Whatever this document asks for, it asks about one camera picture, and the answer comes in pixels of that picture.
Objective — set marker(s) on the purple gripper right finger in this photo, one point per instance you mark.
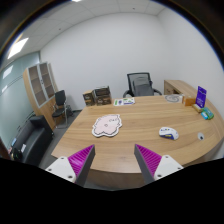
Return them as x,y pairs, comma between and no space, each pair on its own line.
154,166

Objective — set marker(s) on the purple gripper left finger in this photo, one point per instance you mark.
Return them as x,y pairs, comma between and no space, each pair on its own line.
74,168

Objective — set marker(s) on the white blue computer mouse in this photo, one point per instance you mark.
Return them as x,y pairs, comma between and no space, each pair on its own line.
168,133

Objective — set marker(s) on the pink cloud-shaped mouse pad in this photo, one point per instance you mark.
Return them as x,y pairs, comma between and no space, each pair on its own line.
107,125

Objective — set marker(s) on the black leather sofa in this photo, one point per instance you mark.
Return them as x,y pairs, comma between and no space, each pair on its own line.
32,141

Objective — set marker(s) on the small white round sticker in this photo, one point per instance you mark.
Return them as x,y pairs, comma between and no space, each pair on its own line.
201,136

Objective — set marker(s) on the black visitor chair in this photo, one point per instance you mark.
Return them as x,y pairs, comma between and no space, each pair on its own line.
61,108

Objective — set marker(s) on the brown cardboard box left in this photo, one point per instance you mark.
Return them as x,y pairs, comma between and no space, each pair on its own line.
89,98

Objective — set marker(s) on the round white coaster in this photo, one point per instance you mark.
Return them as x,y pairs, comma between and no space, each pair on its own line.
173,98

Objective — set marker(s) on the green white paper sheet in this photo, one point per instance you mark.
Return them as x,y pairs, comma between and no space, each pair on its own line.
124,101

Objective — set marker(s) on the small wooden box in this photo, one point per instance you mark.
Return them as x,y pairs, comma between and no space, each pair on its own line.
188,100

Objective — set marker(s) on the green tissue pack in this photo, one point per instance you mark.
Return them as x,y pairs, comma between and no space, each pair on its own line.
207,114

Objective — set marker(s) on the dark cardboard box right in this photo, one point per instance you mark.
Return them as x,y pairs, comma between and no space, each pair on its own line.
102,95

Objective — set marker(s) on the low wooden side cabinet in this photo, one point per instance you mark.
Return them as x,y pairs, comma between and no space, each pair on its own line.
178,87

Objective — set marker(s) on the grey mesh office chair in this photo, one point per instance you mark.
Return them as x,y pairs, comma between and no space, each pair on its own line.
140,84

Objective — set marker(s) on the purple sign stand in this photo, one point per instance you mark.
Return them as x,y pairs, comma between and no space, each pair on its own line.
201,97

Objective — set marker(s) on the wooden glass-door bookcase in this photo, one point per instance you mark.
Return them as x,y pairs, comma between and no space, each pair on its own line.
41,90

